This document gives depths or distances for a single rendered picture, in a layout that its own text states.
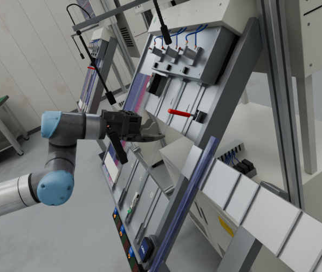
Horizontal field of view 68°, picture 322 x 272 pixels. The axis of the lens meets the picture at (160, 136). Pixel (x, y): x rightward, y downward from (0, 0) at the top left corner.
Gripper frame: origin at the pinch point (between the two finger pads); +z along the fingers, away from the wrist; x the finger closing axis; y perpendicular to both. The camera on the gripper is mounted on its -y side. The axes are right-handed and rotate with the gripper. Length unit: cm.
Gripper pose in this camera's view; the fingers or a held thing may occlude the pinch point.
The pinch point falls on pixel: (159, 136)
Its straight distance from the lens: 79.5
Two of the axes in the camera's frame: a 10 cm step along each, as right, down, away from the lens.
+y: 1.7, -9.5, -2.7
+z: 9.1, 0.4, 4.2
